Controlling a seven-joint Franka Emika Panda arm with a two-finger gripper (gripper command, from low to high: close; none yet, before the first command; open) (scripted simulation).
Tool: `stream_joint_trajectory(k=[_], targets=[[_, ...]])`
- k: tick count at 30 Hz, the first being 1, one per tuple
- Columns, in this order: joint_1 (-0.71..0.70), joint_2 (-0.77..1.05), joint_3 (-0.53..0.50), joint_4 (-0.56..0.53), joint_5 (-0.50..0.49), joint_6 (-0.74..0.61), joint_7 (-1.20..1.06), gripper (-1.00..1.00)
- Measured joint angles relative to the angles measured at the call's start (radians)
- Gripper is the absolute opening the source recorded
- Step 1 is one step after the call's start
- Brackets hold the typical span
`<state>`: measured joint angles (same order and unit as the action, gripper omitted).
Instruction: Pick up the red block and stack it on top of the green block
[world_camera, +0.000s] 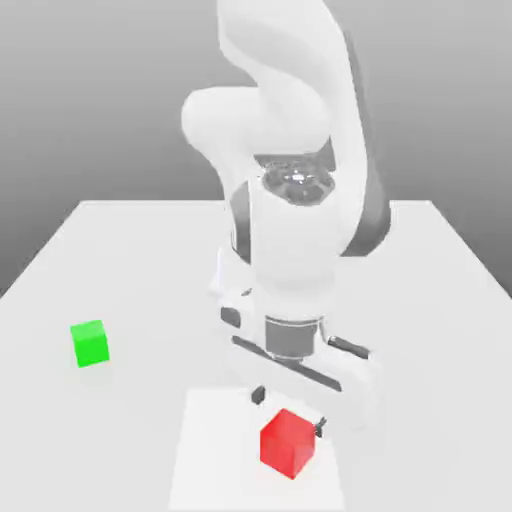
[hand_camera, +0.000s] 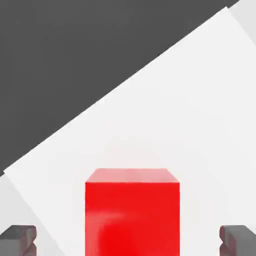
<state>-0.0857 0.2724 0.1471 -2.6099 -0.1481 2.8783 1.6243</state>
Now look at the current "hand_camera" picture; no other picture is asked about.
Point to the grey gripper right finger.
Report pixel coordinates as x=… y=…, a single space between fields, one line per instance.
x=239 y=241

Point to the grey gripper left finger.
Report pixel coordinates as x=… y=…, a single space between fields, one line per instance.
x=17 y=240

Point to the small red cube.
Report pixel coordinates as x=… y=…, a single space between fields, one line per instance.
x=132 y=216

